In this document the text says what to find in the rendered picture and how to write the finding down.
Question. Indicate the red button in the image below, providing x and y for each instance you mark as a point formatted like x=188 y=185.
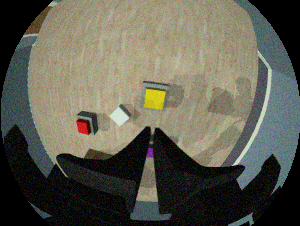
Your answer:
x=87 y=123

